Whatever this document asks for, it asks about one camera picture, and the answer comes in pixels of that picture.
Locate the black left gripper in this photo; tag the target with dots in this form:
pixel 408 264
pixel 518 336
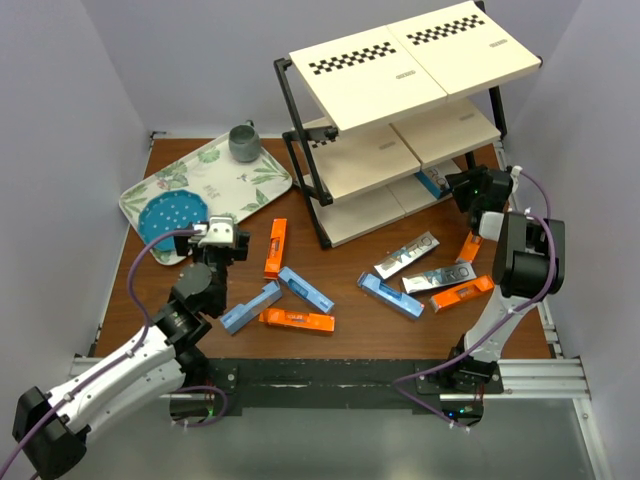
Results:
pixel 185 246

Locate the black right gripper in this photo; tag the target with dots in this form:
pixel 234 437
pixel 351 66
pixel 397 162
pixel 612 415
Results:
pixel 474 177

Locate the silver toothpaste box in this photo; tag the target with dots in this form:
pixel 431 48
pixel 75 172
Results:
pixel 406 255
pixel 433 178
pixel 438 278

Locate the blue toothpaste box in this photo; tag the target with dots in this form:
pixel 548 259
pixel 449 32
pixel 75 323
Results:
pixel 240 315
pixel 399 301
pixel 305 291

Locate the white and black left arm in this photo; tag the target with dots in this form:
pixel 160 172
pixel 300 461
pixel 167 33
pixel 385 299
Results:
pixel 52 428

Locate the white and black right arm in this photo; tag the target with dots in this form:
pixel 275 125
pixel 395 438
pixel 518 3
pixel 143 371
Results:
pixel 528 266

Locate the three-tier cream shelf rack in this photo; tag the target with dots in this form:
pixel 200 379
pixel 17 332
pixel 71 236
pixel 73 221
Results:
pixel 373 108

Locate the orange toothpaste box far right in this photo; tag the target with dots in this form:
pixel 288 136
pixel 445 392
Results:
pixel 470 248

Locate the orange toothpaste box upright left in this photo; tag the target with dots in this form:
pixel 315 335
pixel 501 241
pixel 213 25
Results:
pixel 274 258

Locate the teal dotted plate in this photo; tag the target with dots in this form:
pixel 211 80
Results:
pixel 169 211

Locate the leaf-patterned white tray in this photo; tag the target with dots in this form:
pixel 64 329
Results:
pixel 228 187

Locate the orange toothpaste box bottom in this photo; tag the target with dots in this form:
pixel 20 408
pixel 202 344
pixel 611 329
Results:
pixel 298 320

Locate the grey ceramic cup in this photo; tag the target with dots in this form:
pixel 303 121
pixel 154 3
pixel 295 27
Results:
pixel 244 142

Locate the orange toothpaste box right lower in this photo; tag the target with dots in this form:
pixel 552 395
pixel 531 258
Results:
pixel 461 293

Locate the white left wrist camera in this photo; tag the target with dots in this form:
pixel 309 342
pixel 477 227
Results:
pixel 218 231

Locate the aluminium frame rail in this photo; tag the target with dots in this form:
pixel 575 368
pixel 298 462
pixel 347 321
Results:
pixel 519 379

